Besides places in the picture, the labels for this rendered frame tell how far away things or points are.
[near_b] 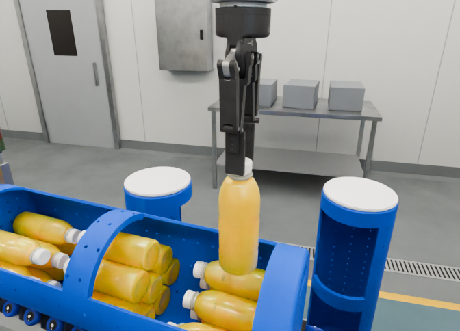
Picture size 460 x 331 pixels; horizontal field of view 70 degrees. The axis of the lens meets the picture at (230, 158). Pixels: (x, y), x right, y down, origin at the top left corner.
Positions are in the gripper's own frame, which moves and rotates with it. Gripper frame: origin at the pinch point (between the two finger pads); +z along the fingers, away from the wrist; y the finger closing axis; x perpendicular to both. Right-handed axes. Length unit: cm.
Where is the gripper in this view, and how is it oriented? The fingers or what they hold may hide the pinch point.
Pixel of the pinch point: (239, 148)
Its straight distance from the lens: 51.8
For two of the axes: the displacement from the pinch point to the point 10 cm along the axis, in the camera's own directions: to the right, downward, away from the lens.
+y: 3.5, -3.5, 8.7
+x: -9.4, -1.4, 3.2
